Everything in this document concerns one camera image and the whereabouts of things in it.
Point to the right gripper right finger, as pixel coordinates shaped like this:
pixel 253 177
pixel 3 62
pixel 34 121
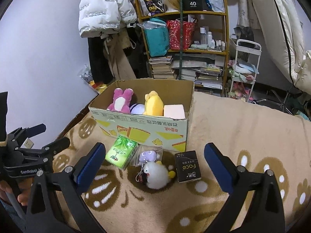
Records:
pixel 266 211

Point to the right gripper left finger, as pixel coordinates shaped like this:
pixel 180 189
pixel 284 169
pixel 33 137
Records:
pixel 44 212

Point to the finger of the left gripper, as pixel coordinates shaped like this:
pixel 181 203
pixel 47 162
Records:
pixel 24 133
pixel 48 151

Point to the pink bear plush toy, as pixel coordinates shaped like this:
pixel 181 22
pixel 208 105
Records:
pixel 121 100

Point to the yellow dog plush toy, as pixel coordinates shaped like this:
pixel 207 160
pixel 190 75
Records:
pixel 154 105

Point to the person's left hand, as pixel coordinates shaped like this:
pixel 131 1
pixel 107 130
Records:
pixel 25 187

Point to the green tissue pack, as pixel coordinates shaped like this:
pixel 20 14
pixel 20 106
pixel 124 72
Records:
pixel 121 152

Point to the beige patterned fleece blanket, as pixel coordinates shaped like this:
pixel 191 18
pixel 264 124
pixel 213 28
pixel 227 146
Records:
pixel 169 187

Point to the plastic snack bag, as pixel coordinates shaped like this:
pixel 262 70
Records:
pixel 86 74

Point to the black Face tissue pack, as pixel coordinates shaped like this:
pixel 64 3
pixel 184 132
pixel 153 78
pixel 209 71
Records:
pixel 187 167

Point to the purple toy in plastic bag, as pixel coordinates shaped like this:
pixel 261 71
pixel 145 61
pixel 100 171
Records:
pixel 145 154

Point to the white purple round plush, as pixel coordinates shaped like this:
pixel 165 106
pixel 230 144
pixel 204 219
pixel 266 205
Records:
pixel 137 109

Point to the printed cardboard box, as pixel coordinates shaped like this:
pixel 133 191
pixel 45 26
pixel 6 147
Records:
pixel 145 116

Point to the beige hanging coat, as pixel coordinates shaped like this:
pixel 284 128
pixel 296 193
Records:
pixel 119 64

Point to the pink sponge block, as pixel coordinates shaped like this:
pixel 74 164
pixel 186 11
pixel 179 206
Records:
pixel 174 111

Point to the stack of books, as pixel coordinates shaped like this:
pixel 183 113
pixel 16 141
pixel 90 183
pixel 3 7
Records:
pixel 161 67

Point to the white puffer jacket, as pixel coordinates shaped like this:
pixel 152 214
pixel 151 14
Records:
pixel 100 18

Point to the white trolley cart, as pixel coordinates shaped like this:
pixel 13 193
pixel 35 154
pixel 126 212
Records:
pixel 243 69

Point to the teal bag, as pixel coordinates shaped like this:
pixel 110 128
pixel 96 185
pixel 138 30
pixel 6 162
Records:
pixel 157 36

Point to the yellow wooden shelf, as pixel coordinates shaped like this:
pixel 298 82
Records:
pixel 224 31

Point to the red patterned gift bag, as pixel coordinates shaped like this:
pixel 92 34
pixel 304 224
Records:
pixel 174 34

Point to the cream white duvet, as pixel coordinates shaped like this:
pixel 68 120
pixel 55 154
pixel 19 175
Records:
pixel 284 40

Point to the black box numbered 40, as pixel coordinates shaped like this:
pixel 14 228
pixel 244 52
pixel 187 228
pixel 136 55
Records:
pixel 195 5

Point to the green pole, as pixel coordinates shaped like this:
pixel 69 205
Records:
pixel 181 41

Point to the white fluffy plush keychain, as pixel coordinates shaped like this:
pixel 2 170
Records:
pixel 155 175

